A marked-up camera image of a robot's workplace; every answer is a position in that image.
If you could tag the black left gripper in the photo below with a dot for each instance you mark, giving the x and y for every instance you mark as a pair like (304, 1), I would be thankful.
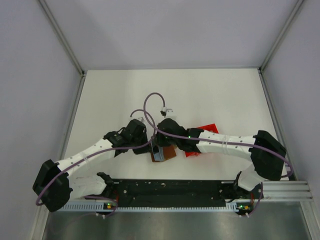
(142, 150)

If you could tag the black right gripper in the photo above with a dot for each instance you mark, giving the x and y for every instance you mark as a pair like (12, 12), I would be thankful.
(159, 142)

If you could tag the brown leather card holder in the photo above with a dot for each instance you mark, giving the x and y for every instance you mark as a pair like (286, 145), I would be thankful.
(161, 154)

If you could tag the red plastic bin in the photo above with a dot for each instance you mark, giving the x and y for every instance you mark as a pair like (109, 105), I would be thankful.
(211, 128)

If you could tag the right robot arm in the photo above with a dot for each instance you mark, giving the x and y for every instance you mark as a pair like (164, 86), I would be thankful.
(266, 155)

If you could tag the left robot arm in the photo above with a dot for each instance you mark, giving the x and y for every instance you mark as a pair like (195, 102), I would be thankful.
(76, 177)

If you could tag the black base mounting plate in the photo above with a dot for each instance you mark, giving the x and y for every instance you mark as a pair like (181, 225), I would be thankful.
(164, 193)

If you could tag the steel sheet panel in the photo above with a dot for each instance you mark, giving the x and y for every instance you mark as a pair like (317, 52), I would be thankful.
(271, 221)

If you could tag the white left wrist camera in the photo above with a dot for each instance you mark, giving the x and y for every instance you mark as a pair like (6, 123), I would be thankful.
(141, 119)

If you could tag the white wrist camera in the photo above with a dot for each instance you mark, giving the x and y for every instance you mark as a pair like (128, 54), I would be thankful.
(141, 119)
(168, 113)

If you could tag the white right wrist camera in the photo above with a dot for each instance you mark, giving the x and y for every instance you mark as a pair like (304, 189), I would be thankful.
(168, 113)

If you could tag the aluminium frame rail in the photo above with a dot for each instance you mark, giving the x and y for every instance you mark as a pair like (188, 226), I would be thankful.
(60, 36)

